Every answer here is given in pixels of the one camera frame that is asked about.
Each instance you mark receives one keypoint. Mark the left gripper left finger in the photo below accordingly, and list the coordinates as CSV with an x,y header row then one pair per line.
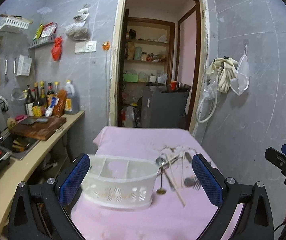
x,y
71,178

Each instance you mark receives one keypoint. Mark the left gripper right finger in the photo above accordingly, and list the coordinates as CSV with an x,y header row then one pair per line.
x,y
212,187

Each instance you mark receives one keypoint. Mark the steel fork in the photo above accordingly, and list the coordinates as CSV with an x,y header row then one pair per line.
x,y
192,182

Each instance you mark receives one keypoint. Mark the white plastic utensil caddy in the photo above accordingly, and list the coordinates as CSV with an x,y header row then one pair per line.
x,y
120,183

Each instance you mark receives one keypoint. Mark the steel spoon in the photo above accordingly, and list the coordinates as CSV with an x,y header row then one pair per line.
x,y
163,163

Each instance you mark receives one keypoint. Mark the bronze long-handled spoon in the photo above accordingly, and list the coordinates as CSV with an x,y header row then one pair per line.
x,y
161,190

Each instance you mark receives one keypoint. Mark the beige kitchen counter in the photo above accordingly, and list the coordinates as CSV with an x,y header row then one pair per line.
x,y
21,170

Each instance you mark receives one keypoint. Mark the pink floral table cloth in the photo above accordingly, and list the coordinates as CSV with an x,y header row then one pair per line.
x,y
166,218

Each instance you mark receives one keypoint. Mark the wooden cutting board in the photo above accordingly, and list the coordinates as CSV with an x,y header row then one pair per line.
x,y
39,131

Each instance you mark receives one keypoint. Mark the orange spice bag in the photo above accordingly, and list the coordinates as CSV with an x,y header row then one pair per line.
x,y
60,101

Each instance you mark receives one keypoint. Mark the large dark vinegar jug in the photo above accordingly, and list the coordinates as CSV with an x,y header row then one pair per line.
x,y
72,100

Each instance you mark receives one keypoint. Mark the cleaver knife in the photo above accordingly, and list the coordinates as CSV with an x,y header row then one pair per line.
x,y
31,121

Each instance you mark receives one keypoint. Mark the dark soy sauce bottle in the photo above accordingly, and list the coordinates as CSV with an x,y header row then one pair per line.
x,y
29,100

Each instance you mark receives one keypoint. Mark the dark grey cabinet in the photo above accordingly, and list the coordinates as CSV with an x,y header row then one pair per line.
x,y
163,108

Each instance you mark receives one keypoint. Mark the red cup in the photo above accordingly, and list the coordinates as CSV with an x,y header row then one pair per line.
x,y
173,85

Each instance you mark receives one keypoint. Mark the white ribbed box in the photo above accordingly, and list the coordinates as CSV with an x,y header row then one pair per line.
x,y
24,66

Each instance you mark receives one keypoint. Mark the red plastic bag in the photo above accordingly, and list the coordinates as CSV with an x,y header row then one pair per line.
x,y
57,48

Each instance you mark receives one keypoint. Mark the wooden pantry shelf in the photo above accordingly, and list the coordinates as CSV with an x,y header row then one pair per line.
x,y
147,50

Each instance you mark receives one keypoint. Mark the clear bag of dried goods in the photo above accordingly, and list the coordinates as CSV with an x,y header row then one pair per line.
x,y
79,30

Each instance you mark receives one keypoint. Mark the wire skimmer strainer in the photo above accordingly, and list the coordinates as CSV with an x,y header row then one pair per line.
x,y
17,95

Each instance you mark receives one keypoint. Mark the white wall switch socket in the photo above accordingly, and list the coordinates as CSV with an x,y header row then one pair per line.
x,y
85,47

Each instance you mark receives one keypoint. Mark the orange wall hook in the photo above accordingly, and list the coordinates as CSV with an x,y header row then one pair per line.
x,y
106,46

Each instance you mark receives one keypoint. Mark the grey wall shelf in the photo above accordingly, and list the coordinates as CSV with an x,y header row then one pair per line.
x,y
42,41

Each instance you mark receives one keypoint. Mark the white wall basket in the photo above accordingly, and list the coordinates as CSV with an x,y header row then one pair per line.
x,y
14,24

